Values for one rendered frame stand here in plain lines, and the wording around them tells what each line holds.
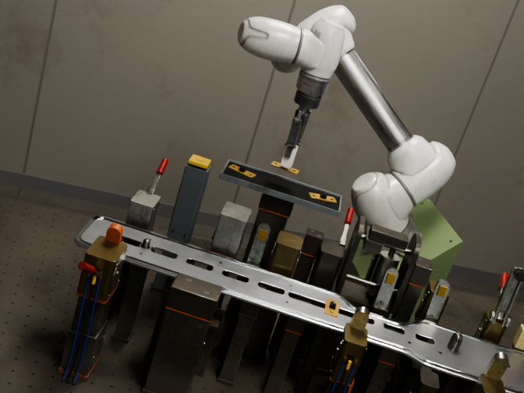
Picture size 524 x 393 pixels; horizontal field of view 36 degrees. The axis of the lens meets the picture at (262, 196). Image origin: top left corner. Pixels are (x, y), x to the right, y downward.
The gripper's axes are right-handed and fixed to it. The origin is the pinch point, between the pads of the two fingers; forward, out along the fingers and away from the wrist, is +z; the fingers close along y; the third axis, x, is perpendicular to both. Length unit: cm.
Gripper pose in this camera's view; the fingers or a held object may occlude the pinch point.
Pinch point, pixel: (289, 155)
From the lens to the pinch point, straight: 238.5
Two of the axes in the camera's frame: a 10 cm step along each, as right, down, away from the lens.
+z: -2.8, 8.8, 3.8
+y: -2.9, 3.0, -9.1
